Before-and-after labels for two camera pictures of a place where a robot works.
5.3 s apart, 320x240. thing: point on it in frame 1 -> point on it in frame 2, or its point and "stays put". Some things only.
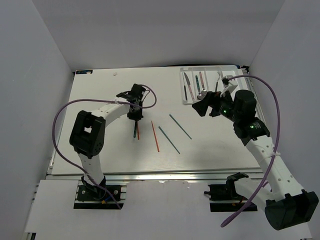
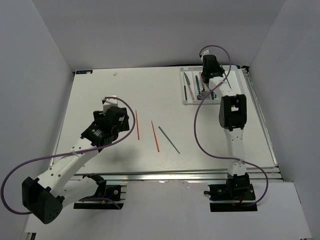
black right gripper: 211,99 -> 221,70
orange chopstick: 157,144 stays put
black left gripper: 137,116 -> 124,126
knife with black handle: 186,94 stays put
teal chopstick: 169,139 stays put
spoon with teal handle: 199,96 stays put
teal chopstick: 180,126 -> 226,76
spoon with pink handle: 204,91 stays put
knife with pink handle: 189,86 stays put
